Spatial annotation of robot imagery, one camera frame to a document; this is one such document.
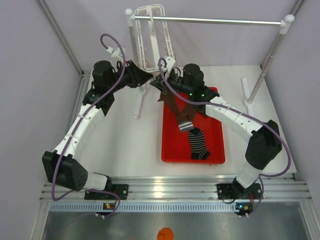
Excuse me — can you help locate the orange round object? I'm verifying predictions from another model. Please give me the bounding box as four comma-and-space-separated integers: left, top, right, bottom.
157, 227, 175, 240

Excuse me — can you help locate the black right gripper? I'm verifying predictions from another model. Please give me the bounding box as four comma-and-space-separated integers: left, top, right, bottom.
151, 69, 193, 97

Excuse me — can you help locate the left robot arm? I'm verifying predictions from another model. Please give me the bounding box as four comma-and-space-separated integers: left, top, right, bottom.
42, 60, 153, 199

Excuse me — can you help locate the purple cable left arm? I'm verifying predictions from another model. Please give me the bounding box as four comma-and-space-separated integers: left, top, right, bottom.
51, 33, 127, 202

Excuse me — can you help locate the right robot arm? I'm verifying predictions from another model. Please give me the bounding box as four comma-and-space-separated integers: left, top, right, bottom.
150, 63, 283, 199

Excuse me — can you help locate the white rack base foot left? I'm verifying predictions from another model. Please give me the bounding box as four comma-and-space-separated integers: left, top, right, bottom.
132, 85, 146, 120

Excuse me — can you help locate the red plastic tray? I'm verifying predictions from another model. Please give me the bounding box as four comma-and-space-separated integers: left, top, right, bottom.
161, 97, 225, 165

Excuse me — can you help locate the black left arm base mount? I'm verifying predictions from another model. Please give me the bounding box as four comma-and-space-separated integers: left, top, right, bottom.
84, 184, 129, 201

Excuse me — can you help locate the white drying rack frame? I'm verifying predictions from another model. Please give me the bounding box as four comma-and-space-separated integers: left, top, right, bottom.
124, 8, 296, 107

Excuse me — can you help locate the brown sock striped cuff long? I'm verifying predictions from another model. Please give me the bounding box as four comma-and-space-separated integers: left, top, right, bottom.
158, 93, 195, 133

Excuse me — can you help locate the aluminium mounting rail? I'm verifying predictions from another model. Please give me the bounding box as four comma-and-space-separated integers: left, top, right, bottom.
39, 174, 313, 201

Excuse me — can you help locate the black striped sock lower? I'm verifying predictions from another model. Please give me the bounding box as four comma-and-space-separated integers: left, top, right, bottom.
188, 127, 211, 160

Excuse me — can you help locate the white clip sock hanger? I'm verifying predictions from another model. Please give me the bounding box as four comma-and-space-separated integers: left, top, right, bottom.
134, 4, 175, 74

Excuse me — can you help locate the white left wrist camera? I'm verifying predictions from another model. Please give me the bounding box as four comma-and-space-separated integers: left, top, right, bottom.
106, 47, 124, 63

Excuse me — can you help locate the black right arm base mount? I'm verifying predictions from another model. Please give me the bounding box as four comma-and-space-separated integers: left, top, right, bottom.
216, 183, 263, 204

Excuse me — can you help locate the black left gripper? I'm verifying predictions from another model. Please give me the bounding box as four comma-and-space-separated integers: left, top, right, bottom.
107, 60, 153, 93

